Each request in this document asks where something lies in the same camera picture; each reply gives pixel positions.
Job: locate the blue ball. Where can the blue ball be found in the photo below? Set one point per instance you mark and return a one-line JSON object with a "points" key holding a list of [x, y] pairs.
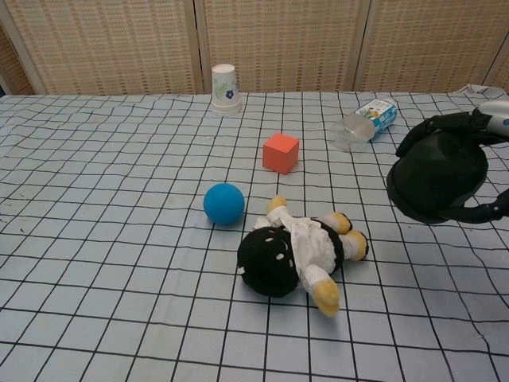
{"points": [[223, 203]]}

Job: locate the clear plastic bottle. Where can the clear plastic bottle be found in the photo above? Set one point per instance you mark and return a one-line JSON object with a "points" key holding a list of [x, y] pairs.
{"points": [[358, 127]]}

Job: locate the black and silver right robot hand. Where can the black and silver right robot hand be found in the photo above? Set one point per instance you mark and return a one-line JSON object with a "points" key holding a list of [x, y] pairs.
{"points": [[453, 122]]}

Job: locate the checkered light blue tablecloth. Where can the checkered light blue tablecloth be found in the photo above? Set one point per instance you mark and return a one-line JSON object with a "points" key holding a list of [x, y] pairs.
{"points": [[119, 238]]}

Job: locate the black-headed plush doll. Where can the black-headed plush doll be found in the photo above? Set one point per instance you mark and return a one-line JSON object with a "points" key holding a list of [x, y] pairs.
{"points": [[270, 258]]}

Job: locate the white floral paper cup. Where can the white floral paper cup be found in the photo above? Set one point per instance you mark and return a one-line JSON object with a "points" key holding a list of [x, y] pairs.
{"points": [[224, 89]]}

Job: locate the bamboo screen panel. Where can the bamboo screen panel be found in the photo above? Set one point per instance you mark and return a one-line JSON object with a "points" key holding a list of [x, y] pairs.
{"points": [[429, 40], [278, 44], [10, 67], [107, 44], [503, 75]]}

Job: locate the orange cube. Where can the orange cube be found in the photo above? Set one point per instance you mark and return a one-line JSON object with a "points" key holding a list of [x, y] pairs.
{"points": [[278, 155]]}

